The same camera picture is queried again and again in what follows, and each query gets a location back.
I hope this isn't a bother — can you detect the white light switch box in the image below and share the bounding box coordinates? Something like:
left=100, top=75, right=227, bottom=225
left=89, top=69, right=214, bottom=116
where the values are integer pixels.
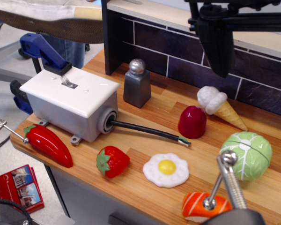
left=20, top=67, right=120, bottom=142

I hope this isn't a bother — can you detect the black electrical cable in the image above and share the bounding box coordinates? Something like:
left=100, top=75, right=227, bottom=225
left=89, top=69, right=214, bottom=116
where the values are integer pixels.
left=111, top=120, right=192, bottom=148

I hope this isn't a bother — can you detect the black cable bottom left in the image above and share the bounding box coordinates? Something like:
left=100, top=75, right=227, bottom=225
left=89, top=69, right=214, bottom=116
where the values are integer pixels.
left=0, top=199, right=33, bottom=225

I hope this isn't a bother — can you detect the red toy strawberry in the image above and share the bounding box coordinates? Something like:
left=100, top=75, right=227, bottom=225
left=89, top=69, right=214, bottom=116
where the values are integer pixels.
left=96, top=146, right=130, bottom=179

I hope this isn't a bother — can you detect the dark red toy radish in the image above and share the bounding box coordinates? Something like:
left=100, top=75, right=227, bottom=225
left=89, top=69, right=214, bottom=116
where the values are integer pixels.
left=178, top=105, right=207, bottom=139

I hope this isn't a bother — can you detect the red booklet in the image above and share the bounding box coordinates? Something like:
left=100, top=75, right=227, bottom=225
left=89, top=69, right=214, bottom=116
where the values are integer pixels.
left=0, top=165, right=44, bottom=213

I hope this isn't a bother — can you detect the green toy cabbage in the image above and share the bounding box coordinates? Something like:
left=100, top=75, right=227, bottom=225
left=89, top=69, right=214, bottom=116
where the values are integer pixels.
left=220, top=131, right=273, bottom=181

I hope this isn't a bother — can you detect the metal clamp screw right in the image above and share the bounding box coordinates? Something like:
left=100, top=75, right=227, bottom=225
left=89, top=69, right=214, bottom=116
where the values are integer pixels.
left=202, top=150, right=265, bottom=225

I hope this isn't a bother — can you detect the white sneaker shoe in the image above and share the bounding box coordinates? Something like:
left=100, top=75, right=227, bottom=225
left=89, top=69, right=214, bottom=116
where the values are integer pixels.
left=0, top=0, right=104, bottom=44

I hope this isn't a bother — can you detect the toy ice cream cone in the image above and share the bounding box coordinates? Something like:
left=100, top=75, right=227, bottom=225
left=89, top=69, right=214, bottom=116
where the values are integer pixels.
left=197, top=86, right=248, bottom=131

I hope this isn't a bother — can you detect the metal clamp screw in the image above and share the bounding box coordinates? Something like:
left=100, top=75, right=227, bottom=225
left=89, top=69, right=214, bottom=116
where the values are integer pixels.
left=0, top=119, right=29, bottom=144
left=202, top=150, right=265, bottom=225

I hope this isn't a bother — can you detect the red toy chili pepper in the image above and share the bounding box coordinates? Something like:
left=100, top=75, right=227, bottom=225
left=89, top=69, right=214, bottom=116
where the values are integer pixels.
left=23, top=124, right=73, bottom=168

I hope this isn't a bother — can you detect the toy fried egg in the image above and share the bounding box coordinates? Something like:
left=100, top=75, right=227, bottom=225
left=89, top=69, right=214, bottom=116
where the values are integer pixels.
left=143, top=153, right=190, bottom=188

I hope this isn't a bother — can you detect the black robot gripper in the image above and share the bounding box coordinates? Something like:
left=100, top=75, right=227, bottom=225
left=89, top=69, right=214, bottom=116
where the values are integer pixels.
left=187, top=0, right=281, bottom=77

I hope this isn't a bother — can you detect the dark brick backsplash panel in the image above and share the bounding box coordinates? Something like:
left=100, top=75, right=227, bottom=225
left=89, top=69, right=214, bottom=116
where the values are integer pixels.
left=102, top=0, right=281, bottom=115

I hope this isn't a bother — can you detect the metal clamp screw left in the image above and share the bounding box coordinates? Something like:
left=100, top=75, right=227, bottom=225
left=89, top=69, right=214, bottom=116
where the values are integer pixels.
left=0, top=119, right=29, bottom=144

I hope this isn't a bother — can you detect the blue bar clamp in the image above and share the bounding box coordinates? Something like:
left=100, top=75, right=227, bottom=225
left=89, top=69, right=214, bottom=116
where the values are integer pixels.
left=10, top=33, right=72, bottom=114

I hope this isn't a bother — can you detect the grey salt shaker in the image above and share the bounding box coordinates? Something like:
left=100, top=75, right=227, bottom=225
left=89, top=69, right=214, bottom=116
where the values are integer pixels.
left=123, top=59, right=151, bottom=108

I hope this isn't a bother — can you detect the blue jeans leg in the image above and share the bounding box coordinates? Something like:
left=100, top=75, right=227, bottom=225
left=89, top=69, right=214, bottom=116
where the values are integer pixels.
left=43, top=35, right=85, bottom=68

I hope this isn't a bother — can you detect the orange toy salmon sushi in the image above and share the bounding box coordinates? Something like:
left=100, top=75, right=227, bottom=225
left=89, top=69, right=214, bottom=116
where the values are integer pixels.
left=182, top=192, right=232, bottom=223

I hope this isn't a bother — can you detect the clear light switch toggle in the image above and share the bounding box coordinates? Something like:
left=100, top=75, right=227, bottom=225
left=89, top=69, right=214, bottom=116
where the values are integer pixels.
left=60, top=75, right=75, bottom=88

